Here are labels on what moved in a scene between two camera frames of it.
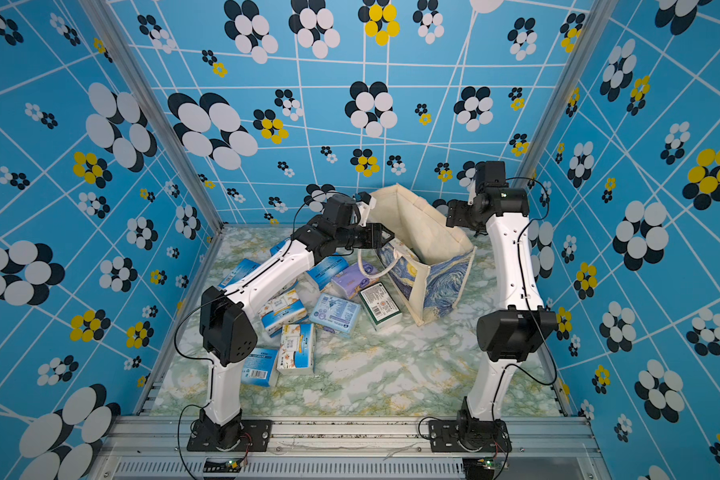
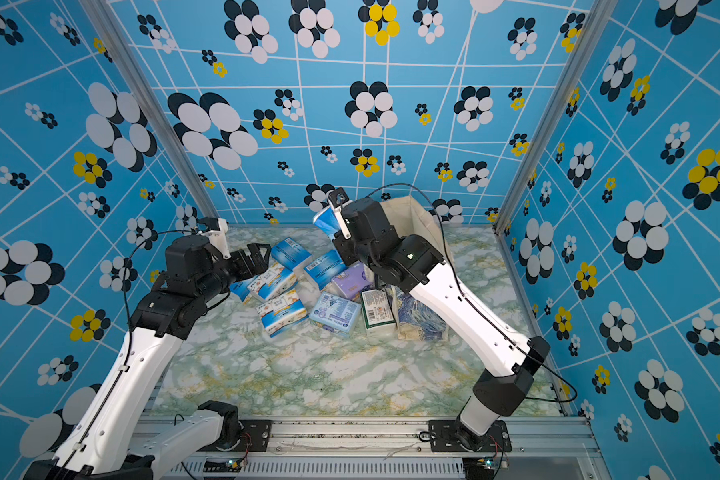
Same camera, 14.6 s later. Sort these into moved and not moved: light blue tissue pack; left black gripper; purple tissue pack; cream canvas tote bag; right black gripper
Moved: left black gripper; cream canvas tote bag; right black gripper
Not moved: light blue tissue pack; purple tissue pack
